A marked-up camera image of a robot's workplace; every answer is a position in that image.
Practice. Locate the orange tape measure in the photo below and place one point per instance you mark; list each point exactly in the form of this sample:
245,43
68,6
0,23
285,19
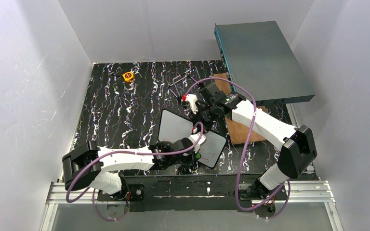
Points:
128,76

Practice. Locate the small white whiteboard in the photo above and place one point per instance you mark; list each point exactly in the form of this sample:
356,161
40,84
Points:
174,127

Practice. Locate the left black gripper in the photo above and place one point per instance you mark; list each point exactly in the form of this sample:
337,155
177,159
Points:
187,160

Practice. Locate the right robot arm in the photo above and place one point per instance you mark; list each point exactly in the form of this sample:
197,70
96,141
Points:
296,146

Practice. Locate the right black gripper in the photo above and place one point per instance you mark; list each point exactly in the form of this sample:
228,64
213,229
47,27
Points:
201,104

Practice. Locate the metal wire whiteboard stand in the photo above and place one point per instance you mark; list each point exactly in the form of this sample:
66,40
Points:
180,84

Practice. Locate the aluminium frame rail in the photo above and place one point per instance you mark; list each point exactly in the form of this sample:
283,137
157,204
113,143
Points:
199,200

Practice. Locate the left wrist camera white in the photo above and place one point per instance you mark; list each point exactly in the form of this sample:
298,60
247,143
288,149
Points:
197,138

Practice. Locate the brown wooden board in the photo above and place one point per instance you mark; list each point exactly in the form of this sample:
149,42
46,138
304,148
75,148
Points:
237,131

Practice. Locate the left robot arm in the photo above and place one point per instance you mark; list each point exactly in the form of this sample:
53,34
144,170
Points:
92,166

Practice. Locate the grey metal network switch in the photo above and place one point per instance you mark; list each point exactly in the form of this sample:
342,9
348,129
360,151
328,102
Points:
259,59

